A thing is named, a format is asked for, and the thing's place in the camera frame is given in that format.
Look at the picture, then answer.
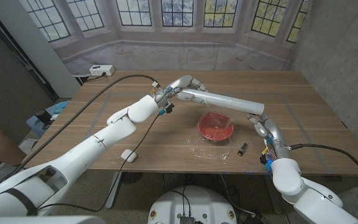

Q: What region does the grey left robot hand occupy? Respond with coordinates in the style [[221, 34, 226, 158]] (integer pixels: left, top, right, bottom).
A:
[[154, 74, 209, 108]]

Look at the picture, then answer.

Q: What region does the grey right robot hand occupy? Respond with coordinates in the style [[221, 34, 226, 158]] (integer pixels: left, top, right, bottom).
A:
[[246, 113, 291, 160]]

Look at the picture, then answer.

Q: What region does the cling film roll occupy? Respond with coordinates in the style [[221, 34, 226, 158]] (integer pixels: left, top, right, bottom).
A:
[[181, 88, 265, 116]]

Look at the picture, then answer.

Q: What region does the clear cling film sheet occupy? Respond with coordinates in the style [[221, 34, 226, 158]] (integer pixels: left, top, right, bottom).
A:
[[188, 102, 237, 161]]

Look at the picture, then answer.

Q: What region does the red plate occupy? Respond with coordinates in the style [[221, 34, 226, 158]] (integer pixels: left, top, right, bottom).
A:
[[197, 111, 234, 142]]

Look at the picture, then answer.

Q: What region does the white AirPods case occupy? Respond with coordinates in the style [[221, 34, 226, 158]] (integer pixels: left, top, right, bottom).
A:
[[121, 148, 138, 163]]

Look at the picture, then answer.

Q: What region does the printed window backdrop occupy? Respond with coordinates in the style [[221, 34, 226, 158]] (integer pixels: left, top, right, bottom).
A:
[[19, 0, 312, 75]]

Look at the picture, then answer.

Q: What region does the small black battery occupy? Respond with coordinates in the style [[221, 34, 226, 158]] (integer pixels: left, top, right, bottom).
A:
[[237, 141, 249, 157]]

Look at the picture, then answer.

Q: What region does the grey table leg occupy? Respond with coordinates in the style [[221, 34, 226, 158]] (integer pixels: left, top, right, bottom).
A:
[[105, 171, 122, 209], [264, 174, 284, 215]]

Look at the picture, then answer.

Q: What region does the white power strip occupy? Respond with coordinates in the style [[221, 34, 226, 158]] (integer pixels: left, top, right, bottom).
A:
[[89, 64, 116, 77]]

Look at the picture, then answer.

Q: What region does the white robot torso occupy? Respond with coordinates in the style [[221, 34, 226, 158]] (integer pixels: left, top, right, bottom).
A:
[[147, 185, 238, 224]]

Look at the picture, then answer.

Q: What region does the black round fan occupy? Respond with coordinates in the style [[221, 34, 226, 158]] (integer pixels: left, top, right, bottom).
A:
[[119, 172, 143, 185]]

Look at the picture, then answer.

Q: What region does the blue box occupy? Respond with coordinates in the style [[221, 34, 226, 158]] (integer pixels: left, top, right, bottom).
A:
[[25, 100, 71, 138]]

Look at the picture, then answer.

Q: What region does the black round object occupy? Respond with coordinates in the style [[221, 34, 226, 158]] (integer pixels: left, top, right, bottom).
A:
[[35, 108, 52, 125]]

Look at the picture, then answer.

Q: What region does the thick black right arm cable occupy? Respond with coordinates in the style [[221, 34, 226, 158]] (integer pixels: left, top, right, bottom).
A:
[[287, 143, 358, 189]]

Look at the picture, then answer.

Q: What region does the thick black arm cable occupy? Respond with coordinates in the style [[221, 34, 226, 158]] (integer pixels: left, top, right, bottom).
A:
[[287, 143, 358, 189], [0, 73, 158, 194]]

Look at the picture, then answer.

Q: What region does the thin black left wrist cable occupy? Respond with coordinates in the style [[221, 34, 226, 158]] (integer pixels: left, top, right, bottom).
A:
[[37, 113, 162, 213]]

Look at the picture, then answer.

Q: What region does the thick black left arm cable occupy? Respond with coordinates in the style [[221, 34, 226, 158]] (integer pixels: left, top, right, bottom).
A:
[[0, 73, 158, 194]]

